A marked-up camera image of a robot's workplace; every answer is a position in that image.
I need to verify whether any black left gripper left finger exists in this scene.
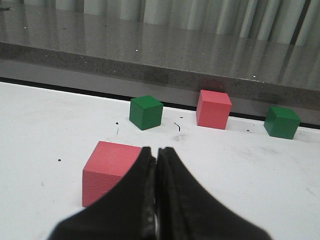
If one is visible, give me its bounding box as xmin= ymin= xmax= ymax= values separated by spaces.
xmin=49 ymin=147 xmax=156 ymax=240

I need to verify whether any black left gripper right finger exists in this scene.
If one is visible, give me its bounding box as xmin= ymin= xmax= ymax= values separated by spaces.
xmin=156 ymin=147 xmax=271 ymax=240

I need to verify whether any near pink cube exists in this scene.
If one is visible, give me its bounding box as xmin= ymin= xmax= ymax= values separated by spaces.
xmin=82 ymin=141 xmax=142 ymax=207

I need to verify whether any pink cube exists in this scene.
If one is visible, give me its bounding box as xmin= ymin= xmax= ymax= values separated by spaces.
xmin=82 ymin=141 xmax=142 ymax=207
xmin=196 ymin=89 xmax=232 ymax=130

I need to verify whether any left green cube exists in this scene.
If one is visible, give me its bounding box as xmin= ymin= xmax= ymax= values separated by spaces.
xmin=129 ymin=95 xmax=164 ymax=131

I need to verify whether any green cube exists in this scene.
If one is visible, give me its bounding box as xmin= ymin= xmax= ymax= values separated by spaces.
xmin=129 ymin=95 xmax=164 ymax=131
xmin=263 ymin=106 xmax=301 ymax=140

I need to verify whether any far pink cube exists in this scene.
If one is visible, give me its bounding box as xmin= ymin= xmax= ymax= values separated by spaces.
xmin=196 ymin=89 xmax=232 ymax=130

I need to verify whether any right green cube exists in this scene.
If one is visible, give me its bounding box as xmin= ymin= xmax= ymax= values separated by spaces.
xmin=263 ymin=106 xmax=301 ymax=140

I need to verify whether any grey stone counter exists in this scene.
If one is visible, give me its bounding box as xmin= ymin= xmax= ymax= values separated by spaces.
xmin=0 ymin=1 xmax=320 ymax=125

